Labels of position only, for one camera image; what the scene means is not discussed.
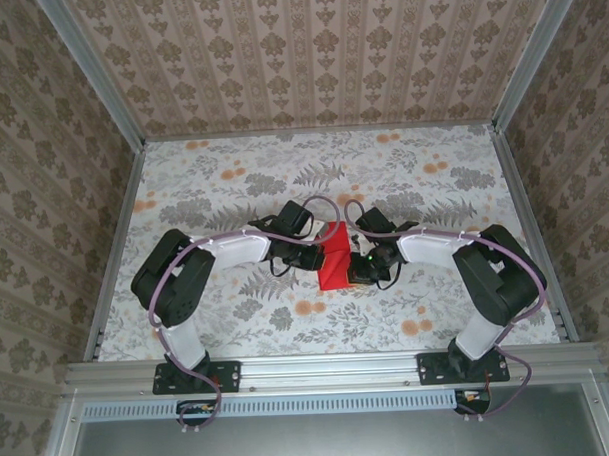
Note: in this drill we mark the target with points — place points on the red cloth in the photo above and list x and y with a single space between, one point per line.
336 267

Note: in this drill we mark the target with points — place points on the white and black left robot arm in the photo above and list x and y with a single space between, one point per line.
176 287

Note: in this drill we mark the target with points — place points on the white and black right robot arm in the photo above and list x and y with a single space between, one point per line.
501 276

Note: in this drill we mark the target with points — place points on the floral patterned table cover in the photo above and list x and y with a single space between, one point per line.
237 315

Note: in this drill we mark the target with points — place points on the grey metal panel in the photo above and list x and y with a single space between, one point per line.
332 442

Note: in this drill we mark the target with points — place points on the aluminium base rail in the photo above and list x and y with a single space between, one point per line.
329 369

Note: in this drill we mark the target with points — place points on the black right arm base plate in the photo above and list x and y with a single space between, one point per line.
432 368

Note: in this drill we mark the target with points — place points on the aluminium table end rail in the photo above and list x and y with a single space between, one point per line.
321 132

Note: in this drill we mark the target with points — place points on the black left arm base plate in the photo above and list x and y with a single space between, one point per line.
227 376

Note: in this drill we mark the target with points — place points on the aluminium table side rail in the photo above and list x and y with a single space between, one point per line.
117 244
531 205

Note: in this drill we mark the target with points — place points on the aluminium frame post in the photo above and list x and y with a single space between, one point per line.
94 75
533 55

